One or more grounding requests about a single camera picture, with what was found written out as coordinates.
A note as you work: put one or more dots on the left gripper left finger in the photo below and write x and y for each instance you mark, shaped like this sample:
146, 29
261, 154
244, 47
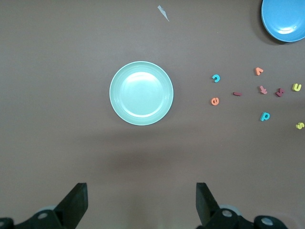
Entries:
71, 210

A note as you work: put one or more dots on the dark red foam letter k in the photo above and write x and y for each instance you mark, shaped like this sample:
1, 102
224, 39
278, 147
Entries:
279, 93

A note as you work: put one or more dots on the green plate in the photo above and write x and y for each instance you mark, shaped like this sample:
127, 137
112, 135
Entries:
141, 93

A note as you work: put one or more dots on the orange foam letter v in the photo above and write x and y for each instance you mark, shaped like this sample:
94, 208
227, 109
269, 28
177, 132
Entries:
257, 71

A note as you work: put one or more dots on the brown table cover mat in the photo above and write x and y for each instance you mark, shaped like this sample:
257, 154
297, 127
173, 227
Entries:
71, 95

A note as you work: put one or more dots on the teal foam letter c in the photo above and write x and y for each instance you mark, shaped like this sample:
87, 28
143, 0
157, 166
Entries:
218, 77

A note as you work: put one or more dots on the yellow foam letter u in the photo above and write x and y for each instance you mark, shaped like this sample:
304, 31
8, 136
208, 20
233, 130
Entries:
297, 90

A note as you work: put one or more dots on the dark red foam letter l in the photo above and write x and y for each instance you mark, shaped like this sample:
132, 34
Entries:
237, 93

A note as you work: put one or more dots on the teal foam letter p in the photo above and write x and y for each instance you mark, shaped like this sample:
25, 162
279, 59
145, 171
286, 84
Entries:
262, 117

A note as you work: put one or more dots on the pink foam letter t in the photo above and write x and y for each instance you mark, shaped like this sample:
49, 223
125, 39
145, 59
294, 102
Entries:
262, 90

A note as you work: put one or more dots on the small white paper scrap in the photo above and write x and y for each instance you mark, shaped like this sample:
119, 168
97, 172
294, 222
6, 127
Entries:
163, 12

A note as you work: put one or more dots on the yellow foam letter s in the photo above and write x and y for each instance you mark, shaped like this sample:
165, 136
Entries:
299, 125

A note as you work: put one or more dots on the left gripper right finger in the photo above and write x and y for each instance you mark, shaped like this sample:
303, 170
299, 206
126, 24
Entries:
209, 210

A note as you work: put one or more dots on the blue plate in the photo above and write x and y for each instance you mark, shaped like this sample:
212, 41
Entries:
286, 19

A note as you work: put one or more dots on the orange foam letter e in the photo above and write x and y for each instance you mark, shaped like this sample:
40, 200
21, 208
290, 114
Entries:
213, 101

